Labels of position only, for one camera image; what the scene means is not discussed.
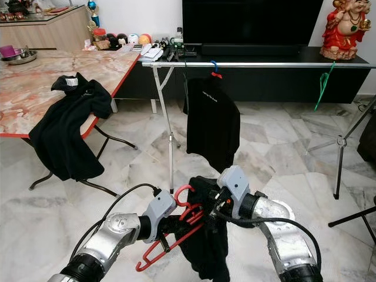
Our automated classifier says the red plastic clothes hanger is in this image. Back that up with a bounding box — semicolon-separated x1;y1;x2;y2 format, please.
135;184;205;272

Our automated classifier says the blue and red hanger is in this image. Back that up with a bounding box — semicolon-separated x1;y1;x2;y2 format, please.
210;60;223;79

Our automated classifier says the green plastic clothes hanger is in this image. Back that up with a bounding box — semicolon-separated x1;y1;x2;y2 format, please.
314;61;337;112

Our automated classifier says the black T-shirt white text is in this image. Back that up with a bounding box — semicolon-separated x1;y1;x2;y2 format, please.
183;76;241;174

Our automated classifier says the black TV console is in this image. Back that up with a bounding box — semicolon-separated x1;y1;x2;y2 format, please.
117;46;372;104

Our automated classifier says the black tripod stand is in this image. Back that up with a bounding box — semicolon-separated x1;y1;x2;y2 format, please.
328;197;376;229

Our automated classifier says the silver metal clothes rack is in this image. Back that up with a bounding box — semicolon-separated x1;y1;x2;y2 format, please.
143;61;376;200

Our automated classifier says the black soundbar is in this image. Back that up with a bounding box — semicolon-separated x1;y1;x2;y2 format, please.
200;44;301;56

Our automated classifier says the white booklets stack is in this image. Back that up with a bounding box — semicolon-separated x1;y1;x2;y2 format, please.
140;45;164;62

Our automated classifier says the dark cloth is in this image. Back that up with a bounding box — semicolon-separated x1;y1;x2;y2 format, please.
357;110;376;166

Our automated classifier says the green and black gadget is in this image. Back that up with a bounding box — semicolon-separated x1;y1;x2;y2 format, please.
167;27;186;61

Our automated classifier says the black flat screen TV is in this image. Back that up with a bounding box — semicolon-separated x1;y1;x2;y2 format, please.
182;0;325;46

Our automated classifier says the marble folding table red edge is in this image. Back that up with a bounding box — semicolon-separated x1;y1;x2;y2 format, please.
0;50;140;197

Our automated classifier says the purple cup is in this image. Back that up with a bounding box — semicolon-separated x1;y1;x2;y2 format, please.
1;46;19;58

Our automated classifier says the red Buddha statue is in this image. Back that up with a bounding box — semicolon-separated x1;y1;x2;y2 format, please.
320;0;373;61

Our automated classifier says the metal bowl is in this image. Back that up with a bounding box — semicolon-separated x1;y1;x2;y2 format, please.
3;51;39;65

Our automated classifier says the trophy with blue balls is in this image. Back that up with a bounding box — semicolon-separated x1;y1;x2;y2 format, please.
85;0;100;29

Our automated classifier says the dark bronze incense burner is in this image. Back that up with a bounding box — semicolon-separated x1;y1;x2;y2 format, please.
6;0;31;16

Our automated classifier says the white ceramic figurine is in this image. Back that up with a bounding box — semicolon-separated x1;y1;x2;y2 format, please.
32;0;53;12

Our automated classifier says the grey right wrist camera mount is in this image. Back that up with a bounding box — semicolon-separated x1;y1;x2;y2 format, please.
217;165;251;218

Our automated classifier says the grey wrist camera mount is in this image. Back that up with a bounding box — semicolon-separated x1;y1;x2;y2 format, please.
141;190;179;229
217;165;251;218

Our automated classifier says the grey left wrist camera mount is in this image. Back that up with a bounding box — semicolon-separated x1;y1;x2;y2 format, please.
141;190;179;229

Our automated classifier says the black wire clothes hanger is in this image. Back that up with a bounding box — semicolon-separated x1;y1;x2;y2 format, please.
182;66;193;115

